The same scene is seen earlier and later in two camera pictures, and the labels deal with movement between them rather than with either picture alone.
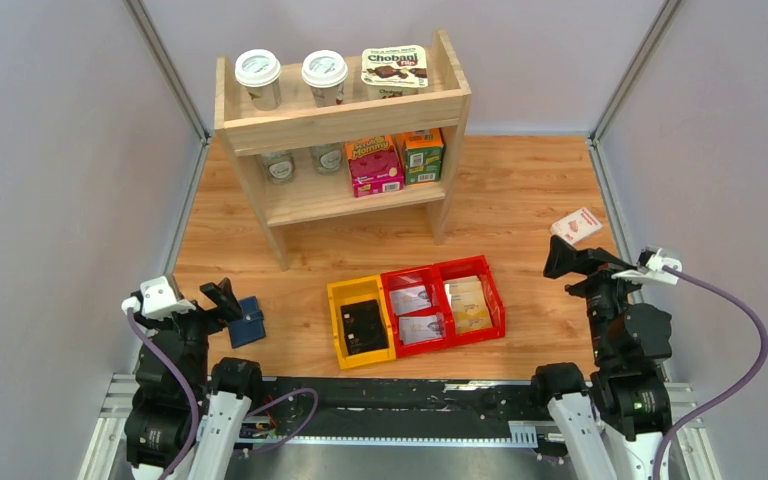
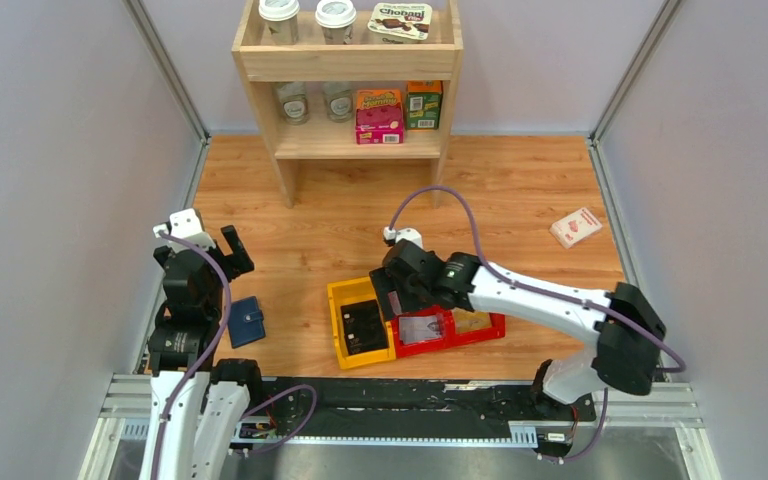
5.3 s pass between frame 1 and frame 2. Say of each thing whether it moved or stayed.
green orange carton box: moved
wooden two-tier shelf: moved
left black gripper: moved
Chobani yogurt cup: moved
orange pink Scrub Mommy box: moved
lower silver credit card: stayed
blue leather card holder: stayed
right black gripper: moved
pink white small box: stayed
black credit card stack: stayed
